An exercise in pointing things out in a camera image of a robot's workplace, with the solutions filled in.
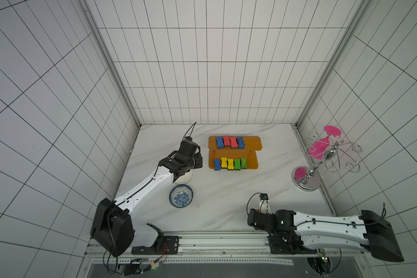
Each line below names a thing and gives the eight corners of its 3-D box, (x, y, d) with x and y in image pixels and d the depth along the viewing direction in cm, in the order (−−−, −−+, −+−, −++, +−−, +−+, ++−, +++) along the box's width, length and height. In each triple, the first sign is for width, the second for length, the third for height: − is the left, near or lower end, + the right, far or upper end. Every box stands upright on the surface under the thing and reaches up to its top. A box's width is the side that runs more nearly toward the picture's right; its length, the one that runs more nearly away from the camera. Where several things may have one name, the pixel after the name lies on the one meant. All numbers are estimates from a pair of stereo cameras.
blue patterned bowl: (169, 208, 84) (167, 205, 81) (172, 187, 91) (171, 184, 88) (192, 208, 84) (192, 205, 81) (194, 187, 91) (193, 184, 88)
